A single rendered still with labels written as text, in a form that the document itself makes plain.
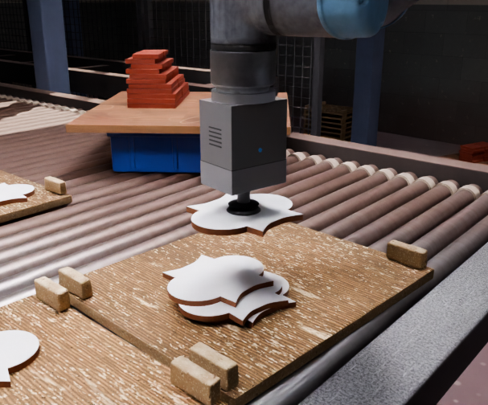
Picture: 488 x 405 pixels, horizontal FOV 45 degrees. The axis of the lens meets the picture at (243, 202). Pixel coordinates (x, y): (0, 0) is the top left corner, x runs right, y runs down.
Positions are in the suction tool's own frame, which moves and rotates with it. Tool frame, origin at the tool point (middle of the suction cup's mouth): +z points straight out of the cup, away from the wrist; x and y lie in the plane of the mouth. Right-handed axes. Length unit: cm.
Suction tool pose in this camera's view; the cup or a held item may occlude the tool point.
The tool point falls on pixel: (244, 218)
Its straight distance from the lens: 74.2
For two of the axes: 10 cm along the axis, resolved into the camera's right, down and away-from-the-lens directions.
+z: 0.0, 9.5, 3.3
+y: -7.8, 2.0, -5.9
